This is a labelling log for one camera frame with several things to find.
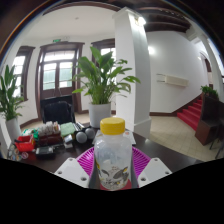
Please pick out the round wall lamp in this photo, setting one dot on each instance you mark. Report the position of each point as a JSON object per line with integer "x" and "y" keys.
{"x": 150, "y": 50}

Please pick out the green exit sign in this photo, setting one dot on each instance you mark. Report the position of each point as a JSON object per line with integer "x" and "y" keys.
{"x": 56, "y": 40}

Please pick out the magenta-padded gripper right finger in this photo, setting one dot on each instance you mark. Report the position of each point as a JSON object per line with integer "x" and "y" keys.
{"x": 153, "y": 170}

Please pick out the small green plant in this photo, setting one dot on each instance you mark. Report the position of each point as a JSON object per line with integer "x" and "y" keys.
{"x": 209, "y": 91}

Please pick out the black office chair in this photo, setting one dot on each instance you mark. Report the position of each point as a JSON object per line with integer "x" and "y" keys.
{"x": 57, "y": 111}

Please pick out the green packet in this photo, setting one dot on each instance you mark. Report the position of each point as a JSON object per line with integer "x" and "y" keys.
{"x": 29, "y": 132}

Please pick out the dark-framed window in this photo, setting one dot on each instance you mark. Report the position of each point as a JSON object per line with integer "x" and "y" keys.
{"x": 106, "y": 50}
{"x": 20, "y": 70}

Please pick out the white wall heater unit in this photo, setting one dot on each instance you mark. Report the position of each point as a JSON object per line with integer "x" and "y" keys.
{"x": 173, "y": 80}

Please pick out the wooden tea tray with cups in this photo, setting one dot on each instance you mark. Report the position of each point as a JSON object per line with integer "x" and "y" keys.
{"x": 49, "y": 131}

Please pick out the dark wooden cabinet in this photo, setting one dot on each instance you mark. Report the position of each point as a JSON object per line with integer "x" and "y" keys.
{"x": 210, "y": 120}

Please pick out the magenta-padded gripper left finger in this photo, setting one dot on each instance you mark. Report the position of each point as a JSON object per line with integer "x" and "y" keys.
{"x": 71, "y": 170}

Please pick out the red plastic box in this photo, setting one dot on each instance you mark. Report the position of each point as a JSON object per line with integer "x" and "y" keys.
{"x": 25, "y": 144}

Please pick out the grey metal ball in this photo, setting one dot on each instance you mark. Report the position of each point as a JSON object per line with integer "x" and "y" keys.
{"x": 90, "y": 132}
{"x": 81, "y": 137}

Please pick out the green book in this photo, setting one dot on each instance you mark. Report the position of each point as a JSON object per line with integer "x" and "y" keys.
{"x": 67, "y": 129}

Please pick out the black power adapter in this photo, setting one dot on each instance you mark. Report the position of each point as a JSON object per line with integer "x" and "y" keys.
{"x": 45, "y": 151}

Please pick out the red-carpeted staircase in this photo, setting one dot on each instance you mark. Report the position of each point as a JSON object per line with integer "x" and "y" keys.
{"x": 191, "y": 115}

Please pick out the potted leafy plant, white pot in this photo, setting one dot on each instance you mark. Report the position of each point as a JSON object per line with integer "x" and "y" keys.
{"x": 9, "y": 96}
{"x": 101, "y": 80}

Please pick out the clear yellow-capped drink bottle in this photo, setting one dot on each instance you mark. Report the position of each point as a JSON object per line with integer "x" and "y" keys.
{"x": 112, "y": 156}

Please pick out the dark wooden double door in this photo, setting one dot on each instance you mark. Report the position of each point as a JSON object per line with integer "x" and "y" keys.
{"x": 58, "y": 75}

